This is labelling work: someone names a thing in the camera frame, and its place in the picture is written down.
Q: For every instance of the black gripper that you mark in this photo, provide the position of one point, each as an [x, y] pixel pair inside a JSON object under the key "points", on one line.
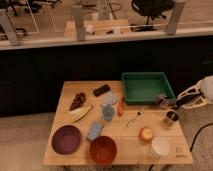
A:
{"points": [[179, 103]]}

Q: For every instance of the white paper cup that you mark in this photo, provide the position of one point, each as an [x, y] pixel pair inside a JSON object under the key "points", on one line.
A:
{"points": [[160, 147]]}

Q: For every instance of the small metal cup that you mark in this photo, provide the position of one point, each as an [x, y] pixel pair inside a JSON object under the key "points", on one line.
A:
{"points": [[171, 118]]}

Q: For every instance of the blue plastic cup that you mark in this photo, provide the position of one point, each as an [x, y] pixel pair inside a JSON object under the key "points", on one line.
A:
{"points": [[108, 112]]}

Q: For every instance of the green plastic tray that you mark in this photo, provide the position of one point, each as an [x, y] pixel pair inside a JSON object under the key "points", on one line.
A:
{"points": [[143, 88]]}

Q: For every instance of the apple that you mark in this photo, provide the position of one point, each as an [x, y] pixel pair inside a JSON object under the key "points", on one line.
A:
{"points": [[146, 134]]}

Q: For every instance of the metal spoon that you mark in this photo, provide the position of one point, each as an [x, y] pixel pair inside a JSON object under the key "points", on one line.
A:
{"points": [[140, 113]]}

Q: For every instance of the orange carrot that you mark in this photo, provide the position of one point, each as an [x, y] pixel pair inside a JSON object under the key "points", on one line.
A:
{"points": [[120, 107]]}

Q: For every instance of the light blue cloth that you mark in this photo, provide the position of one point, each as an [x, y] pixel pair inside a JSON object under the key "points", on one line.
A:
{"points": [[109, 99]]}

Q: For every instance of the red-brown bowl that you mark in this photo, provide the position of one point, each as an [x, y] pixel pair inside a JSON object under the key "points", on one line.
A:
{"points": [[103, 150]]}

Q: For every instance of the wooden table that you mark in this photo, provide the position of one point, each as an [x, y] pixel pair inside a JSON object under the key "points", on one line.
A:
{"points": [[131, 149]]}

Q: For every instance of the black office chair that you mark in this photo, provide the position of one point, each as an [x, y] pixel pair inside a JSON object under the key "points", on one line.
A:
{"points": [[152, 9]]}

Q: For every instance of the bunch of dark grapes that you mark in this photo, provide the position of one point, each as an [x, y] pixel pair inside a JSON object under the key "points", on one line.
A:
{"points": [[78, 101]]}

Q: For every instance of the cream yellow banana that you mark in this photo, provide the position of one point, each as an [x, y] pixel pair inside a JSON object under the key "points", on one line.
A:
{"points": [[79, 113]]}

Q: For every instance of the purple bowl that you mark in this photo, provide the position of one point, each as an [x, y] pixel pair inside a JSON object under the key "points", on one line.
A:
{"points": [[66, 140]]}

